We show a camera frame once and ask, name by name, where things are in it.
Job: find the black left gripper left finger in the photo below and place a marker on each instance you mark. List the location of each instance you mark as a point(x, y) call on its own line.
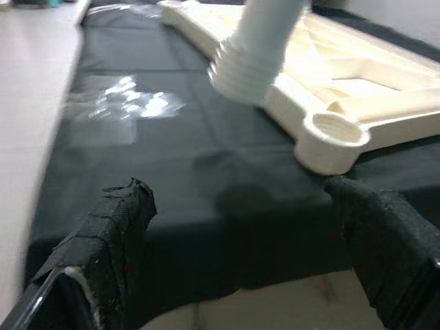
point(103, 240)

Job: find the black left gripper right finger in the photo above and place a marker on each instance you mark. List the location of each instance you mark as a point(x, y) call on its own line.
point(385, 247)

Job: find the white plastic table top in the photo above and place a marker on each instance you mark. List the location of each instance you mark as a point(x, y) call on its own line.
point(288, 103)

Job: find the white plastic table leg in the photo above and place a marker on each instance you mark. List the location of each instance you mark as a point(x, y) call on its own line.
point(254, 51)

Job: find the black tablecloth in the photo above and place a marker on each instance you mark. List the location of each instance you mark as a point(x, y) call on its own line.
point(172, 172)

